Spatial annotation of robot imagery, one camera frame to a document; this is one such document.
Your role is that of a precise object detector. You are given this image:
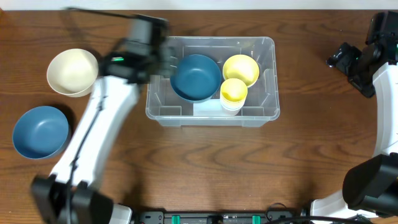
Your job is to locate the dark blue bowl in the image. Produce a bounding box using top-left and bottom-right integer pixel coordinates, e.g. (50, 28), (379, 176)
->
(170, 54), (222, 103)
(12, 106), (72, 159)

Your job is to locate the yellow cup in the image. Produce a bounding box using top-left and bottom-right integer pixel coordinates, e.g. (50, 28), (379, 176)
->
(220, 78), (248, 103)

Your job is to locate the yellow small bowl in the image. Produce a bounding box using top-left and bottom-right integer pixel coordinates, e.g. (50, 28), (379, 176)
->
(222, 54), (260, 88)

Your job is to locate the cream large bowl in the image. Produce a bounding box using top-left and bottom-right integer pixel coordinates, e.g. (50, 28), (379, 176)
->
(47, 49), (99, 98)

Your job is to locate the pink cup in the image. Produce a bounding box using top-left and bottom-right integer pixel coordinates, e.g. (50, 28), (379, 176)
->
(222, 107), (241, 116)

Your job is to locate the cream white cup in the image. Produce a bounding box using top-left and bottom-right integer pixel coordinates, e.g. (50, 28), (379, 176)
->
(220, 99), (245, 111)

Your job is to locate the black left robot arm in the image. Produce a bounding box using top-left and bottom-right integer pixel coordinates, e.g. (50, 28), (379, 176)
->
(31, 14), (174, 223)

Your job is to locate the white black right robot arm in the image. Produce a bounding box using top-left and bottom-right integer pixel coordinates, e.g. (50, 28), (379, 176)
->
(309, 11), (397, 222)

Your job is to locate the clear plastic storage container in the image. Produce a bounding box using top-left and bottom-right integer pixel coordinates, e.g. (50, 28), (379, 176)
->
(146, 36), (280, 127)

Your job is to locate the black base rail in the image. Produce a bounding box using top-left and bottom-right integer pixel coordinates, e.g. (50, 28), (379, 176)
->
(130, 209), (372, 224)

